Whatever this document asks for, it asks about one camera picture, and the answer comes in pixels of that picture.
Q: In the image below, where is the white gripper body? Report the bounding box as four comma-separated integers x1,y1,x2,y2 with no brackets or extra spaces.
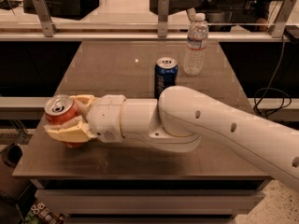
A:
87,95,126,143

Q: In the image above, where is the black cable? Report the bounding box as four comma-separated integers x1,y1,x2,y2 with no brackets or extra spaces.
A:
252,35,292,119

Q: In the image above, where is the grey metal bracket left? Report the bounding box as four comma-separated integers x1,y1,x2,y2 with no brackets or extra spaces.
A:
32,0,56,37

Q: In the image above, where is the grey metal bracket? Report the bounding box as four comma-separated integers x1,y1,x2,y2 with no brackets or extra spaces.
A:
32,0,56,37
158,0,169,37
269,0,297,38

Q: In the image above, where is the dark bin on floor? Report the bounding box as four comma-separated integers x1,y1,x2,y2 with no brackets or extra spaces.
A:
0,142,38,203

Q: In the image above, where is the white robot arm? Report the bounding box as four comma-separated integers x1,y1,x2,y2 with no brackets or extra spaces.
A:
44,86,299,191

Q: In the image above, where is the clear plastic water bottle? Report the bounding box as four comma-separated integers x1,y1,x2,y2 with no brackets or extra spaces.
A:
183,13,208,76

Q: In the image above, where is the red coke can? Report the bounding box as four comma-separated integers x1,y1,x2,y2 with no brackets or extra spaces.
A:
45,95,84,147

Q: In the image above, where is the colourful magazine on floor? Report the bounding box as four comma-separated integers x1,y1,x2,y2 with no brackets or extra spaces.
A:
23,200,65,224

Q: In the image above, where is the grey metal bracket right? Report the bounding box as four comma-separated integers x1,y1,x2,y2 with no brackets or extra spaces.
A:
269,0,297,38

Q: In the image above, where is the person in background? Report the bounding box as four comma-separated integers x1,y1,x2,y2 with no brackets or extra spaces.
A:
206,0,271,32

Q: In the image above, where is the blue pepsi can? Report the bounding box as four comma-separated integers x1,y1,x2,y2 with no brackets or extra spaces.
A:
154,57,178,99

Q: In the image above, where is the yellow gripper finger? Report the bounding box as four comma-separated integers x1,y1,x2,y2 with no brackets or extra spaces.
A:
70,94,97,118
44,116,96,143

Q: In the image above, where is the grey metal bracket middle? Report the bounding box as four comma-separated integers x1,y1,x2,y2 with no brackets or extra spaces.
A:
158,0,169,37

